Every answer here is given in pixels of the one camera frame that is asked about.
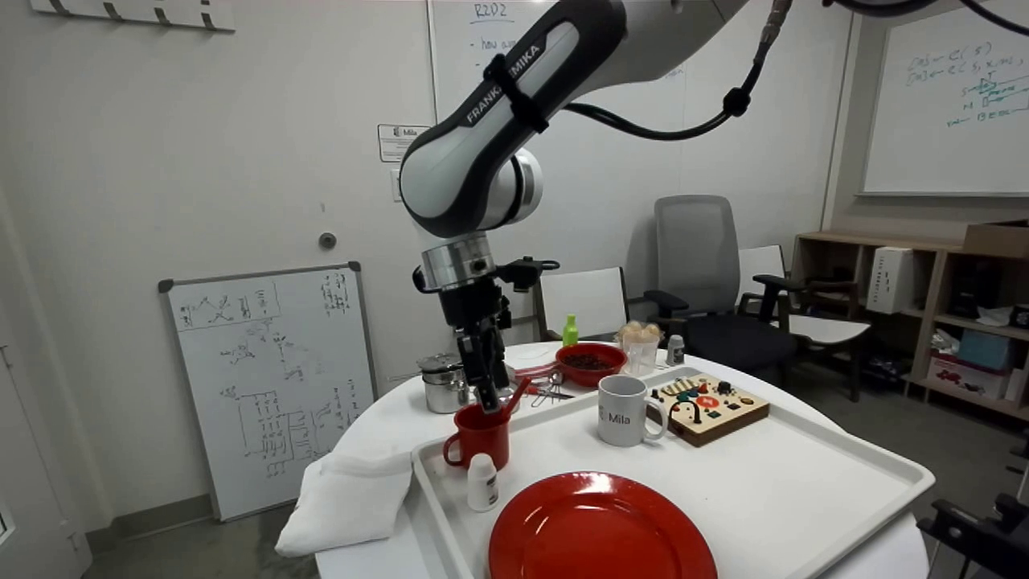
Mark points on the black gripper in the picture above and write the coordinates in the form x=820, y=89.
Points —
x=478, y=311

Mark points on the white shaker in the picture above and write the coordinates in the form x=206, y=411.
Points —
x=480, y=484

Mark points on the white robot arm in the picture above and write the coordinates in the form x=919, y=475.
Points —
x=472, y=173

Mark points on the small grey shaker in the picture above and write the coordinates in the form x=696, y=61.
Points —
x=677, y=349

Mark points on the metal canister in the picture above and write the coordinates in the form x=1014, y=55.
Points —
x=446, y=388

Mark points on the red cup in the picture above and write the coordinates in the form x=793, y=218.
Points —
x=480, y=434

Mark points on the green bottle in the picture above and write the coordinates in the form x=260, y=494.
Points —
x=570, y=331

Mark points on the red bowl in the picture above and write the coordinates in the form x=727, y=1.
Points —
x=588, y=366

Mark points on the round white table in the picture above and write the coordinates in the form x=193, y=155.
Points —
x=788, y=497

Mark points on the white chair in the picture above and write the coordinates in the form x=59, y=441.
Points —
x=591, y=299

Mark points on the white mug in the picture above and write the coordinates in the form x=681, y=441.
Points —
x=622, y=413

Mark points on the clear measuring cup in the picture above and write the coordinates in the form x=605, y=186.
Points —
x=642, y=345

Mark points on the white cloth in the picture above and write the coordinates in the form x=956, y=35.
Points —
x=358, y=487

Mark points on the red plate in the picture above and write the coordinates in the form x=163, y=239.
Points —
x=595, y=527

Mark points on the leaning whiteboard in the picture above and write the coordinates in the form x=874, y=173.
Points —
x=279, y=370

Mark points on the wooden busy board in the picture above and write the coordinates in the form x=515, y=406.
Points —
x=702, y=411

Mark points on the grey office chair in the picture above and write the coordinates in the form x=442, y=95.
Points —
x=698, y=294

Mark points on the white plastic tray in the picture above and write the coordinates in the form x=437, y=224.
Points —
x=549, y=441

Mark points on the wooden shelf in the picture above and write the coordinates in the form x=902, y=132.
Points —
x=952, y=318

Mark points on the red handled scissors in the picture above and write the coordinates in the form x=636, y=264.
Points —
x=537, y=383

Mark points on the wall whiteboard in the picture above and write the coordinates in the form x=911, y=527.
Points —
x=952, y=111

